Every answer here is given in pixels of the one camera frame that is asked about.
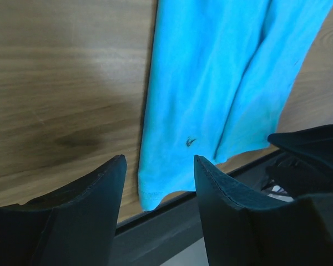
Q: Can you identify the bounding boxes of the turquoise t shirt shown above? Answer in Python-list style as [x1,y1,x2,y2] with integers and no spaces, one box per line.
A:
[138,1,333,211]

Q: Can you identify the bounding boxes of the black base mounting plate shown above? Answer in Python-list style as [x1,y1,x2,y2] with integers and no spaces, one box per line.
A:
[108,146,289,266]

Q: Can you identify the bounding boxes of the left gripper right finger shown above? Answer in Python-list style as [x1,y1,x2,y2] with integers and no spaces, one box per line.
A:
[194,156,333,265]

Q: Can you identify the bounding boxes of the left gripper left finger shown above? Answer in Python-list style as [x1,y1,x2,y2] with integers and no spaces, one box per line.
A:
[0,155,127,265]

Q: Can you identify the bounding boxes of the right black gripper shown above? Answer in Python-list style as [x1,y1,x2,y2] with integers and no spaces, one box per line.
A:
[266,124,333,198]

